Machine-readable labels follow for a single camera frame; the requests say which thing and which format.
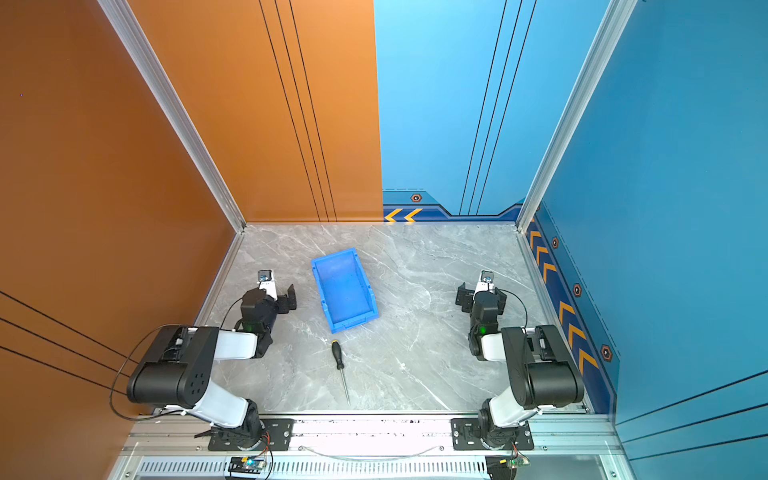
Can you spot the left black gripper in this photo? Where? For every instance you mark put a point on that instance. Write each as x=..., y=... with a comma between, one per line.
x=284, y=300

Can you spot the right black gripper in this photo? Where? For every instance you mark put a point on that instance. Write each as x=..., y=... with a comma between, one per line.
x=465, y=297

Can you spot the black handle screwdriver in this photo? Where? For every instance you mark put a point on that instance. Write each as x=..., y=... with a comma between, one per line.
x=340, y=366

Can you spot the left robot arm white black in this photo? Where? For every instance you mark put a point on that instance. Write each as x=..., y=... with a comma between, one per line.
x=175, y=372

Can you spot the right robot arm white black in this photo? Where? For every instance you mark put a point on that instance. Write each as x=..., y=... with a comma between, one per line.
x=542, y=374

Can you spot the blue plastic bin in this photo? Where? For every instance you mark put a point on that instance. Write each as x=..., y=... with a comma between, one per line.
x=346, y=295

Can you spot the left green circuit board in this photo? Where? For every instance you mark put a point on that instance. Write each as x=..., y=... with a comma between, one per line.
x=247, y=467

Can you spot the green circuit board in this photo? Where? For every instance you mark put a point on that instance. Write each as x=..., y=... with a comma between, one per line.
x=515, y=461
x=247, y=467

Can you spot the right green circuit board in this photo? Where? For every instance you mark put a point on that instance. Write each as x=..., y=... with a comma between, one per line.
x=515, y=461

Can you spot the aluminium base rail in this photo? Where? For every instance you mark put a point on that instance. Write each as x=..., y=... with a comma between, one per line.
x=379, y=446

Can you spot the left aluminium corner post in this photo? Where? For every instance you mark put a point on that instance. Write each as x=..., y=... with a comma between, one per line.
x=129, y=31

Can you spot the aluminium corner post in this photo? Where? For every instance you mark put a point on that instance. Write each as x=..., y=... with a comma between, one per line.
x=129, y=31
x=600, y=52

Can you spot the right aluminium corner post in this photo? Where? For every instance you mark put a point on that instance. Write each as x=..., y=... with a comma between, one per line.
x=600, y=52

